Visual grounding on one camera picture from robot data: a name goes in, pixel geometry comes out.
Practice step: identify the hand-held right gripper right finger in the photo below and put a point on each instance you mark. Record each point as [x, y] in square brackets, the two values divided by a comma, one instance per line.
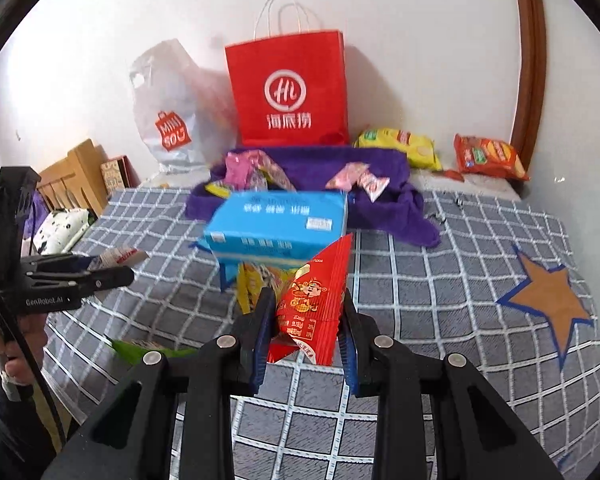
[352, 355]

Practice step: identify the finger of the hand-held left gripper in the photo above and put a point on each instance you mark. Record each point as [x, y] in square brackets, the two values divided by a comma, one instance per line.
[110, 278]
[60, 262]

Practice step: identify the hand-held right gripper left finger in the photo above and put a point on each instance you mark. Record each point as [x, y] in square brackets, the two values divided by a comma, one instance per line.
[260, 345]

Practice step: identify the beige red snack packet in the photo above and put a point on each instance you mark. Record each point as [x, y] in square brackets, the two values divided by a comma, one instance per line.
[122, 256]

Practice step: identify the pink snack packet yellow label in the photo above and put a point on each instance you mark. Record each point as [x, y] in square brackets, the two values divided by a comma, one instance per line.
[240, 170]

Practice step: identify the person's left hand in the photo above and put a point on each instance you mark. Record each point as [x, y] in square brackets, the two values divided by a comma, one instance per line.
[25, 355]

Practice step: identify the purple cloth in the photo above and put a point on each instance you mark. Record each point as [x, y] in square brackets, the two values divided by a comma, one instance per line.
[37, 210]

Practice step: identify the white black spotted pillow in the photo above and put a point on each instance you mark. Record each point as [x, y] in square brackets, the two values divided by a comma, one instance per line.
[62, 227]

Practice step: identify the green snack packet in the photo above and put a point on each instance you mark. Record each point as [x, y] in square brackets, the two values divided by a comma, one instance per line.
[140, 347]

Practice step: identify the wooden headboard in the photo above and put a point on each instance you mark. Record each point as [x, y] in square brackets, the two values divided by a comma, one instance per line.
[80, 170]

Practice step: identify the patterned red box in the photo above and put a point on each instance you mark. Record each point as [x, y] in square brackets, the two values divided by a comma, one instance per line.
[114, 174]

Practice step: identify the blue tissue box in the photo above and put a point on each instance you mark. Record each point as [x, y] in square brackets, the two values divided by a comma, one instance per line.
[275, 225]

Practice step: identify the grey checked blanket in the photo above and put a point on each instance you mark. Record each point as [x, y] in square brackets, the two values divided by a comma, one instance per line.
[455, 260]

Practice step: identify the small yellow green packet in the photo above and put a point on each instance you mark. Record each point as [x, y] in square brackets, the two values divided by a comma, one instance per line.
[217, 189]

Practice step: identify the purple towel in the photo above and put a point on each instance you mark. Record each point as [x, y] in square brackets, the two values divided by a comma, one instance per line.
[380, 210]

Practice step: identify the pink white candy packet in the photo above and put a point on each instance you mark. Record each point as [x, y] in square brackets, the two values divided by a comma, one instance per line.
[375, 187]

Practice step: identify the person's dark clothing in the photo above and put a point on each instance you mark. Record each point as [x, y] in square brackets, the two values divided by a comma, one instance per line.
[10, 425]

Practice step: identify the pale pink striped packet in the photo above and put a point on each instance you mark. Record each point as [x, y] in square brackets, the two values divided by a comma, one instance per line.
[277, 172]

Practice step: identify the crumpled pink snack packet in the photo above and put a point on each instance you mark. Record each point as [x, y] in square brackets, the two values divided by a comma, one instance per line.
[347, 176]

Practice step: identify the white plastic shopping bag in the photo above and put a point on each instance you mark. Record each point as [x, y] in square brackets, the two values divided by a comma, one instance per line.
[180, 90]

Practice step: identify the small red wrapper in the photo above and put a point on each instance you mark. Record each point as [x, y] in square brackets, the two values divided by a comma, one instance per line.
[454, 175]

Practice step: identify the yellow chips bag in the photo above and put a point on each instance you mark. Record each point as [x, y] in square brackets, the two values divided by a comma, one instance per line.
[400, 147]

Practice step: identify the red chips bag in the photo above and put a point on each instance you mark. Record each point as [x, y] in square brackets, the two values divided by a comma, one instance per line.
[490, 155]

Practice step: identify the red paper bag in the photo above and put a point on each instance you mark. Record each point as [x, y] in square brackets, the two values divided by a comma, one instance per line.
[290, 60]

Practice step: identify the brown wooden door frame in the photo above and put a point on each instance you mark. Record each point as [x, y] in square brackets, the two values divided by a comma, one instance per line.
[530, 60]

